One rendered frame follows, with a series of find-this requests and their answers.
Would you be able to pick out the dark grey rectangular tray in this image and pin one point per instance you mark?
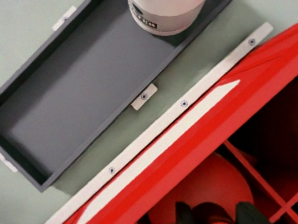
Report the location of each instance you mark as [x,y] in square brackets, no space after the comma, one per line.
[79,81]

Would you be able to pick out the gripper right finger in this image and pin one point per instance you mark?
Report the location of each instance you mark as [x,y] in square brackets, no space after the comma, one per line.
[247,213]

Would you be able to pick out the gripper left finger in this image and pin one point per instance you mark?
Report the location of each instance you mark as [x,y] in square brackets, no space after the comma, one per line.
[184,214]

